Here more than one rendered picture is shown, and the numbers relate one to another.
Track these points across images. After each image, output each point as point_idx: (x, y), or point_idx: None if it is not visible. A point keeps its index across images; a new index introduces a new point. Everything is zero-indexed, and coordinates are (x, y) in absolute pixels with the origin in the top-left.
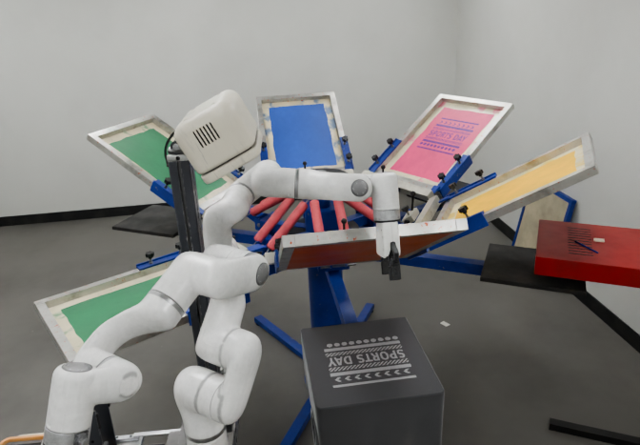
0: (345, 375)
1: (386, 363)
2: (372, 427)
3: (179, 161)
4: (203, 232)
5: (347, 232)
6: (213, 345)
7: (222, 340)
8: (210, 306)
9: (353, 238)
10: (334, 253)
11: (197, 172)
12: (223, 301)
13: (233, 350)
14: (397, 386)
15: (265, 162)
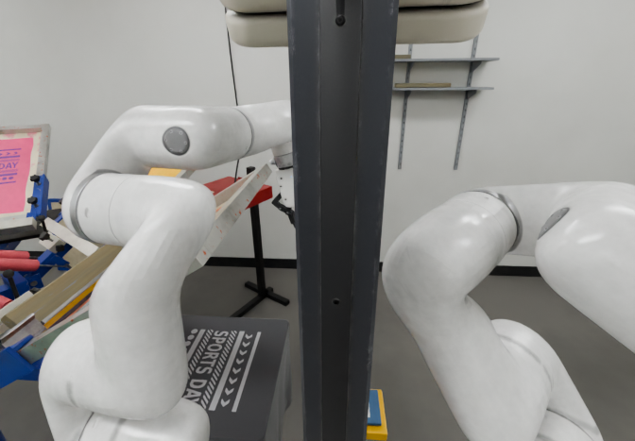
0: (222, 393)
1: (228, 349)
2: (278, 400)
3: None
4: (127, 318)
5: (231, 208)
6: (543, 386)
7: (538, 363)
8: (482, 347)
9: (239, 212)
10: None
11: None
12: (485, 313)
13: (551, 351)
14: (265, 349)
15: (156, 105)
